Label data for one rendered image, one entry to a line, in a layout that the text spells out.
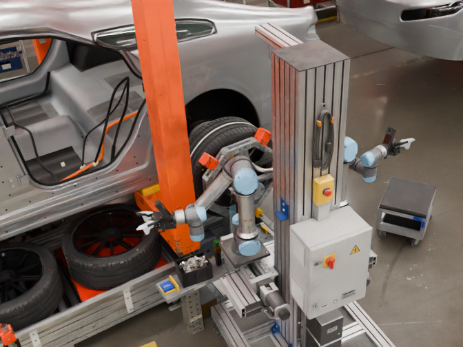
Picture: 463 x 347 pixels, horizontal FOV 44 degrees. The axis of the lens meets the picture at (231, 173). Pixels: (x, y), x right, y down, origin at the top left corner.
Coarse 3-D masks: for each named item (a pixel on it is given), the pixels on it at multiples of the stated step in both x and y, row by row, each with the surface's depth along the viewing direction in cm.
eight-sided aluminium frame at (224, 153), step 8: (232, 144) 363; (240, 144) 365; (248, 144) 363; (256, 144) 366; (224, 152) 358; (232, 152) 360; (272, 152) 378; (224, 160) 359; (216, 168) 358; (208, 176) 359; (208, 184) 360; (264, 184) 395; (272, 184) 392; (264, 192) 393; (256, 200) 395; (216, 208) 375; (224, 208) 384; (256, 208) 394
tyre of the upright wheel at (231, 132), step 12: (216, 120) 377; (228, 120) 377; (240, 120) 381; (204, 132) 371; (216, 132) 367; (228, 132) 364; (240, 132) 366; (252, 132) 371; (192, 144) 371; (204, 144) 364; (216, 144) 360; (228, 144) 365; (192, 156) 368; (192, 168) 365; (204, 168) 364; (264, 180) 399; (216, 216) 392
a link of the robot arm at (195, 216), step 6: (186, 210) 289; (192, 210) 289; (198, 210) 289; (204, 210) 289; (186, 216) 288; (192, 216) 288; (198, 216) 288; (204, 216) 289; (186, 222) 289; (192, 222) 290; (198, 222) 290
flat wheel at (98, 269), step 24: (96, 216) 412; (120, 216) 417; (72, 240) 390; (96, 240) 392; (120, 240) 390; (144, 240) 386; (72, 264) 378; (96, 264) 369; (120, 264) 370; (144, 264) 383; (96, 288) 381
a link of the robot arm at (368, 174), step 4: (360, 164) 332; (356, 168) 333; (360, 168) 331; (364, 168) 328; (368, 168) 326; (372, 168) 325; (376, 168) 327; (360, 172) 332; (364, 172) 329; (368, 172) 328; (372, 172) 327; (364, 176) 331; (368, 176) 329; (372, 176) 329; (364, 180) 332; (368, 180) 331; (372, 180) 331
